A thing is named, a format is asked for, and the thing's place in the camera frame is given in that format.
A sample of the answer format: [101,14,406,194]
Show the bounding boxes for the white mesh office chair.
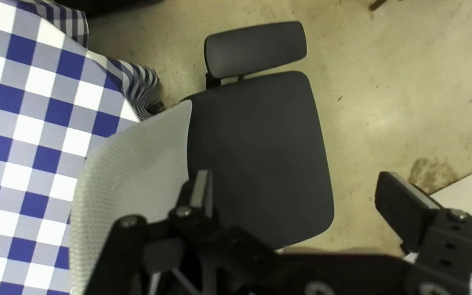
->
[69,21,334,295]

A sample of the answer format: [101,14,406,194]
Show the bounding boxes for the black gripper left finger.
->
[85,170,278,295]

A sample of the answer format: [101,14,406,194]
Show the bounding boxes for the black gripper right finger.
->
[375,171,472,295]

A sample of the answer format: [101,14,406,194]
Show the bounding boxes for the blue white checkered tablecloth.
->
[0,0,157,295]

